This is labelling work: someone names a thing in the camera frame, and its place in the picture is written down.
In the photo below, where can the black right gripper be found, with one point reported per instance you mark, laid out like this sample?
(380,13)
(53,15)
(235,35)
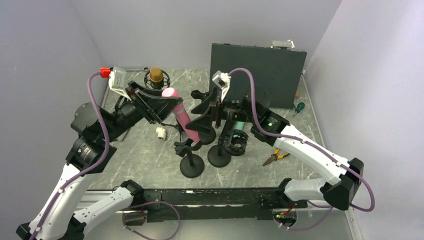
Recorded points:
(210,110)

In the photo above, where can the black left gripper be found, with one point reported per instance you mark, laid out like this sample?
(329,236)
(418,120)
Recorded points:
(148,100)

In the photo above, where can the black pink-mic desk stand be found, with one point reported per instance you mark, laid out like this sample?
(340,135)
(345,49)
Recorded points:
(203,123)

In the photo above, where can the pink microphone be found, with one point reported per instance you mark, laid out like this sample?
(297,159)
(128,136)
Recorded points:
(181,114)

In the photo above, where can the black clip desk stand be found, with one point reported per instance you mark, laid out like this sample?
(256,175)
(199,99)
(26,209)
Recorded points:
(191,165)

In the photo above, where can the mint green microphone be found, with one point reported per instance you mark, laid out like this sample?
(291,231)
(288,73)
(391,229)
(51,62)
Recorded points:
(239,125)

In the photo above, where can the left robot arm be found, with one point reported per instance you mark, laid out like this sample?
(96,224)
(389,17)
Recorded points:
(97,128)

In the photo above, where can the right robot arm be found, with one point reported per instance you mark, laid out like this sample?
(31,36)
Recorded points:
(340,177)

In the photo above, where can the gold condenser microphone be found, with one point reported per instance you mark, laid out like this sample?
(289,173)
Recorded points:
(156,78)

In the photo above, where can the white plastic connector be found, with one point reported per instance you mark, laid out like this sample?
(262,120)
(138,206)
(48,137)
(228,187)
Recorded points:
(161,133)

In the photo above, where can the dark green upright board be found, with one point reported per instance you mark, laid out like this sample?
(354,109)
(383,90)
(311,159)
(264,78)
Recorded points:
(275,71)

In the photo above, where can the metal clamp behind board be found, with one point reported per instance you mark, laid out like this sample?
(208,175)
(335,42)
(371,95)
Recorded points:
(282,44)

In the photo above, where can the black tripod shock-mount stand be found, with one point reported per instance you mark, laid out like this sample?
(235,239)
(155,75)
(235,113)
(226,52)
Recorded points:
(167,83)

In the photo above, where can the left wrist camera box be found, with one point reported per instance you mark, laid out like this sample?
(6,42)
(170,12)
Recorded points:
(116,78)

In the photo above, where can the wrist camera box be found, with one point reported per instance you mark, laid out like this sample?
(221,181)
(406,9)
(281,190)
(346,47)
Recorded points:
(116,78)
(222,81)

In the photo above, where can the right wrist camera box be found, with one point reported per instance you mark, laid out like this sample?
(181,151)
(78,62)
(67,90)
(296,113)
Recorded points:
(222,81)

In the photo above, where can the black shock-mount desk stand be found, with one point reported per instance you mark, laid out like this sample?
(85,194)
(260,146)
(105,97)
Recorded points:
(234,143)

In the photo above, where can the yellow-handled pliers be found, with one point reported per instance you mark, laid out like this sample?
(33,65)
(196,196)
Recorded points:
(277,155)

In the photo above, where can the green-handled screwdriver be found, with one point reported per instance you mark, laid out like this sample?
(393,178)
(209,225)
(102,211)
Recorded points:
(300,106)

